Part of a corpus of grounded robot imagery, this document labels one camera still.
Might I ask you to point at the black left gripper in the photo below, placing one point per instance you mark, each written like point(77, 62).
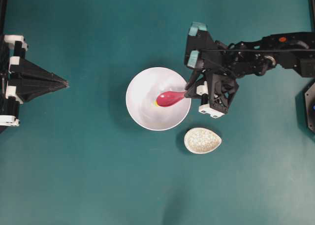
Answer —
point(12, 52)

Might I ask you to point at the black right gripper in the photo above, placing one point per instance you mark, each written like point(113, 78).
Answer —
point(214, 81)

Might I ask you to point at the red plastic spoon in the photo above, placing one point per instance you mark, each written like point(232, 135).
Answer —
point(169, 98)

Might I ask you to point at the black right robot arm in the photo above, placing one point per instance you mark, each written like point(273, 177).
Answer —
point(289, 50)

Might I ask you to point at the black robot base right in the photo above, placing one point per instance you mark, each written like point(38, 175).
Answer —
point(305, 109)

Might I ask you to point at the white round bowl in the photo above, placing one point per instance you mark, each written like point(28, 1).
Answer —
point(141, 95)

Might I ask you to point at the crackle glazed teardrop dish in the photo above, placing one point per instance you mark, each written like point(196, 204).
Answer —
point(201, 140)

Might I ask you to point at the black table frame rail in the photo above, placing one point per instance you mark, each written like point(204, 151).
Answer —
point(312, 13)

